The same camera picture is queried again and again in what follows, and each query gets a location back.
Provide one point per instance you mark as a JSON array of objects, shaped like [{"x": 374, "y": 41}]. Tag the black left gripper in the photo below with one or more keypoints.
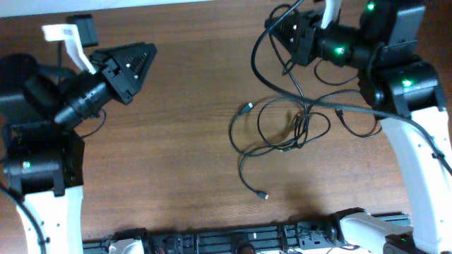
[{"x": 129, "y": 79}]

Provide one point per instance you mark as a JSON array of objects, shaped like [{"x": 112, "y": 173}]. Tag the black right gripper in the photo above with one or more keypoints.
[{"x": 307, "y": 40}]

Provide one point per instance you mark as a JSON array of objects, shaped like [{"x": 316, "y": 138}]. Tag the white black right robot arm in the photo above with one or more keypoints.
[{"x": 404, "y": 93}]

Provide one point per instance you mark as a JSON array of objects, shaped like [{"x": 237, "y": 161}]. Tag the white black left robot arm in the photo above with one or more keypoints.
[{"x": 42, "y": 106}]

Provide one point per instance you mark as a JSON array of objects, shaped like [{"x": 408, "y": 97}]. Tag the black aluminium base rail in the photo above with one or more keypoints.
[{"x": 287, "y": 238}]

